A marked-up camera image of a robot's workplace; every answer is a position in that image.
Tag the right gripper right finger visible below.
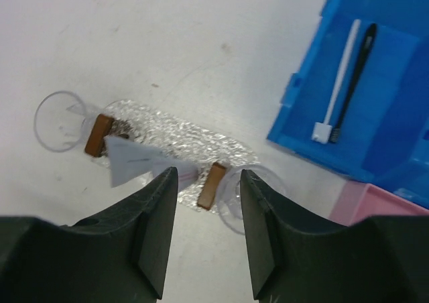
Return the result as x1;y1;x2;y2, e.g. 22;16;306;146
240;170;428;302

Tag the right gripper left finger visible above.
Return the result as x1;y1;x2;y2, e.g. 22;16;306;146
1;167;178;302

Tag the clear plastic cup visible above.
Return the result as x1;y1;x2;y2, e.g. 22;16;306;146
215;164;290;235
33;90;88;153

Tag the white toothbrush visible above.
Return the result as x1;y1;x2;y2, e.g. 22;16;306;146
312;19;361;144

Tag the black toothbrush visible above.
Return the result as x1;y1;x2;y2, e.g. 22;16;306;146
329;23;377;143

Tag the white red-capped toothpaste tube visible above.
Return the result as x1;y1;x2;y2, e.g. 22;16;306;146
177;162;199;192

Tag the clear textured oval tray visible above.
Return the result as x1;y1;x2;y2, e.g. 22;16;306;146
101;100;259;211

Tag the pink plastic box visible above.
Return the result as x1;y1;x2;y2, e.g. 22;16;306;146
329;181;428;226

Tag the blue compartment bin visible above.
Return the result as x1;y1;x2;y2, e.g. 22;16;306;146
268;0;428;207

